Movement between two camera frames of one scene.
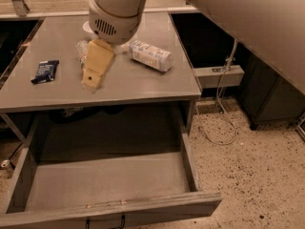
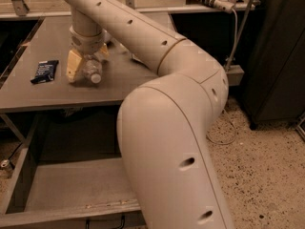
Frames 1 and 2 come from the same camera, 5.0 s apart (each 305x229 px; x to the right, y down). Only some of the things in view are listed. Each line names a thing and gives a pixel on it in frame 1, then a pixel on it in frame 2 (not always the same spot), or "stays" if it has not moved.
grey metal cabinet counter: (48, 72) stays
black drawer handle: (120, 227) stays
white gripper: (114, 27) -> (86, 43)
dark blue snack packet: (46, 72) stays
